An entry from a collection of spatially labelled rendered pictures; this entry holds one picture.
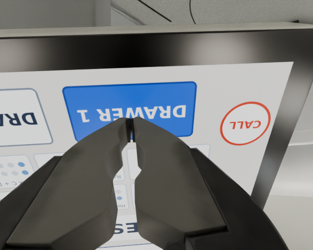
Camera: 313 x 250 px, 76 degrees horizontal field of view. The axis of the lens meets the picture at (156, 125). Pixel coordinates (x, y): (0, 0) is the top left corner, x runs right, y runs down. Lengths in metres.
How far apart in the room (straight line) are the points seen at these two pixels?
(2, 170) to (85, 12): 0.20
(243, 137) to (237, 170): 0.04
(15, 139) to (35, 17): 0.17
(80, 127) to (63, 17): 0.17
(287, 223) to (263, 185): 3.43
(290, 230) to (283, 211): 0.25
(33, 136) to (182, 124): 0.12
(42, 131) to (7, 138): 0.03
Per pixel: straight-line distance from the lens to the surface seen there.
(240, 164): 0.20
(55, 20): 0.30
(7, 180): 0.22
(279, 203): 3.60
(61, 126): 0.17
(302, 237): 3.68
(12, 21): 0.32
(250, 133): 0.18
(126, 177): 0.19
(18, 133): 0.18
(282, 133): 0.20
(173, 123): 0.16
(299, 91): 0.19
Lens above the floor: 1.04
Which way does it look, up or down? 10 degrees down
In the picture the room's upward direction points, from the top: 177 degrees clockwise
